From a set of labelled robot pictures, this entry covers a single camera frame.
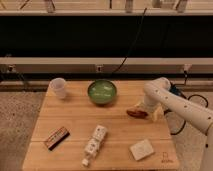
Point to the translucent plastic cup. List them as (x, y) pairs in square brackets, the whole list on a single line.
[(58, 86)]

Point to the grey metal rail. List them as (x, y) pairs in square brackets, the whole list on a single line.
[(108, 65)]

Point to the green bowl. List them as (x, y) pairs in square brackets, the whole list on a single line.
[(102, 92)]

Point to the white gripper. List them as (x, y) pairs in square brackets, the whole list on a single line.
[(153, 110)]

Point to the brown chocolate bar box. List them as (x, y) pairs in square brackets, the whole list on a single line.
[(54, 139)]

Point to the white sponge block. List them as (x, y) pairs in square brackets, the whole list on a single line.
[(142, 149)]

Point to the white plastic bottle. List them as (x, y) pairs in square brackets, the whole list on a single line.
[(94, 144)]

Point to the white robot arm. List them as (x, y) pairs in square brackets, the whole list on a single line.
[(157, 92)]

